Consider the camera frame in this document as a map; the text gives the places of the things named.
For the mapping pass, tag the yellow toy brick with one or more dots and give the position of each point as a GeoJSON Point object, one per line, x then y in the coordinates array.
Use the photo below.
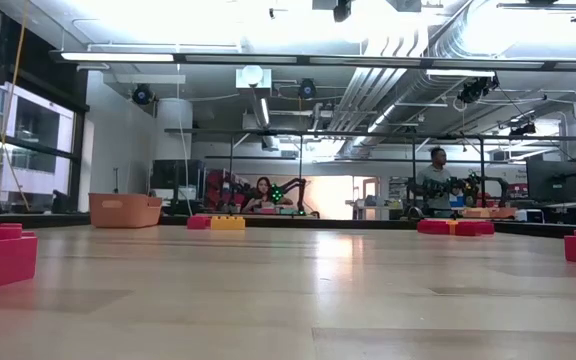
{"type": "Point", "coordinates": [452, 227]}
{"type": "Point", "coordinates": [228, 223]}

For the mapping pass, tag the small red toy brick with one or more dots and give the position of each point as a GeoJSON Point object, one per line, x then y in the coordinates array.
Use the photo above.
{"type": "Point", "coordinates": [433, 227]}

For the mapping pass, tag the person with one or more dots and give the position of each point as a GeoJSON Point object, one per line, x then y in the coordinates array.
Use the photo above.
{"type": "Point", "coordinates": [263, 195]}
{"type": "Point", "coordinates": [435, 180]}

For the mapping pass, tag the red machine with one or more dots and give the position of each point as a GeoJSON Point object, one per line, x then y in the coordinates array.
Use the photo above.
{"type": "Point", "coordinates": [220, 190]}

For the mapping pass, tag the black round ceiling device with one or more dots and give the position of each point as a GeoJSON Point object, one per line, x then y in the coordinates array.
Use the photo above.
{"type": "Point", "coordinates": [142, 94]}
{"type": "Point", "coordinates": [307, 88]}

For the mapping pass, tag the white globe lamp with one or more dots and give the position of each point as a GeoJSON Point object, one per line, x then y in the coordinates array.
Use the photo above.
{"type": "Point", "coordinates": [252, 75]}

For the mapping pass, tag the black cabinet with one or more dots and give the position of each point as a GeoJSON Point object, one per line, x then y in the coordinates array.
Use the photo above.
{"type": "Point", "coordinates": [175, 180]}

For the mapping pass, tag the white cylindrical tank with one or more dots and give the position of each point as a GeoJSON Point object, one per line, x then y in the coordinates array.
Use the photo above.
{"type": "Point", "coordinates": [173, 130]}

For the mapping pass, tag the orange plastic bin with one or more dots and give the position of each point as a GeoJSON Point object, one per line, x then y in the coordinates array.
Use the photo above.
{"type": "Point", "coordinates": [488, 213]}
{"type": "Point", "coordinates": [125, 210]}

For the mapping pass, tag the white bucket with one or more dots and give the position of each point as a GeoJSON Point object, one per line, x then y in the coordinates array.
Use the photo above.
{"type": "Point", "coordinates": [525, 215]}

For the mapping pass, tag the black computer monitor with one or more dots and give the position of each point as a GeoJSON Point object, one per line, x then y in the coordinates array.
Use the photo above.
{"type": "Point", "coordinates": [550, 180]}

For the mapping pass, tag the black aluminium rig frame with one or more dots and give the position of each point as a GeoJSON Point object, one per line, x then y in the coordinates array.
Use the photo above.
{"type": "Point", "coordinates": [318, 223]}

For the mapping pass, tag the black thin rig frame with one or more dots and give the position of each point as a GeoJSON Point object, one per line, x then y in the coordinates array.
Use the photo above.
{"type": "Point", "coordinates": [318, 132]}

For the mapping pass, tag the black ceiling camera cluster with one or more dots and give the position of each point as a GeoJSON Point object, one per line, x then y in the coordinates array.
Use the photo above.
{"type": "Point", "coordinates": [478, 89]}
{"type": "Point", "coordinates": [523, 129]}

